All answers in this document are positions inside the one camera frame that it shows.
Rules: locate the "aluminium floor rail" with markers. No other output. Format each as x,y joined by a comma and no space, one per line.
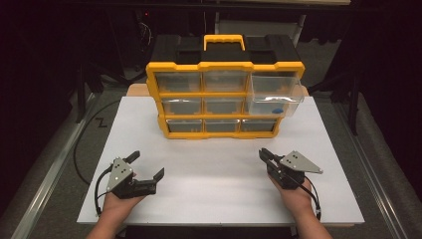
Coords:
49,179
371,172

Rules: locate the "yellow black drawer organizer cabinet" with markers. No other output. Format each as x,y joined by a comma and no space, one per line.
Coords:
225,94

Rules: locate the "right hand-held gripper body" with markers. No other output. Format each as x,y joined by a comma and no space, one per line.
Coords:
292,172

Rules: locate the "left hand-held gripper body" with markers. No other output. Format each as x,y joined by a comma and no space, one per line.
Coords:
122,184

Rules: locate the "person's left hand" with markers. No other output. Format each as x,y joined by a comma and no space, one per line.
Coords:
116,206

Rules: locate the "black metal stand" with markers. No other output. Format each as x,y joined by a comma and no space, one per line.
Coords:
354,99
80,96

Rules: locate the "tan wooden board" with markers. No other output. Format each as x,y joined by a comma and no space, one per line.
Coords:
137,90

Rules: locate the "person's right hand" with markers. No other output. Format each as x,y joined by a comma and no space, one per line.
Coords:
298,199

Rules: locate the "yellow clear-lid organizer case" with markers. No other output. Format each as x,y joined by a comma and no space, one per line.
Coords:
179,82

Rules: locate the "clear drawer with blue wheel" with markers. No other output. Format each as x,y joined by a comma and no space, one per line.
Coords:
265,99

